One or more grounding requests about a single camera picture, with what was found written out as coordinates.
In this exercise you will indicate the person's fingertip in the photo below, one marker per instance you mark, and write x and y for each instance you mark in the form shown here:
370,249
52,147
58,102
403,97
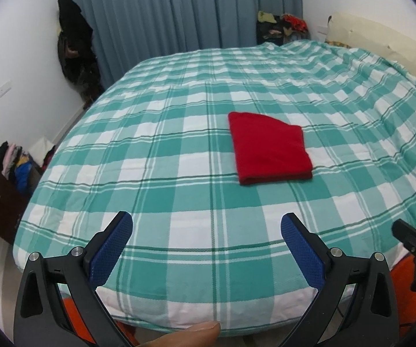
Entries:
199,335

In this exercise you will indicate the red sweater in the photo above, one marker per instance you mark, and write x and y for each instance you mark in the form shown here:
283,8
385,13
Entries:
267,149

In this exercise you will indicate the blue-grey curtain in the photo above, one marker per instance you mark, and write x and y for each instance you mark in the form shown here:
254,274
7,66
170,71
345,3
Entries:
127,32

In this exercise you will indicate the black hanging coat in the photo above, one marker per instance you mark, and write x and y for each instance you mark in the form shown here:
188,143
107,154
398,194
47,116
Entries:
75,52

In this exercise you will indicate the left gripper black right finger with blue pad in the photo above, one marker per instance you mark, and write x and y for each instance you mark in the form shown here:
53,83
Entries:
355,304

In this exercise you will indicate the pile of clothes on cabinet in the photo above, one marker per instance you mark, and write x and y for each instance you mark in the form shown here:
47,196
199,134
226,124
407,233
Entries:
24,168

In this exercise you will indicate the teal white plaid bedspread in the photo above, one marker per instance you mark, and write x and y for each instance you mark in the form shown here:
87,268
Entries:
157,145

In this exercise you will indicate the colourful clothes pile by curtain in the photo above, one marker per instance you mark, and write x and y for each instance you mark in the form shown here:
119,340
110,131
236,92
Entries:
280,29

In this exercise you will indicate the cream headboard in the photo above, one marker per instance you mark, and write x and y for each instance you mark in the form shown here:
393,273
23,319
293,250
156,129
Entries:
358,32

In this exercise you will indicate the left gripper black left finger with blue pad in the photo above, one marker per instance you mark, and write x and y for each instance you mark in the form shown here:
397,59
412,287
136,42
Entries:
58,303

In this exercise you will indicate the orange fluffy rug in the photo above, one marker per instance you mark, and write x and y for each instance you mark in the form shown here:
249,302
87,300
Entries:
401,274

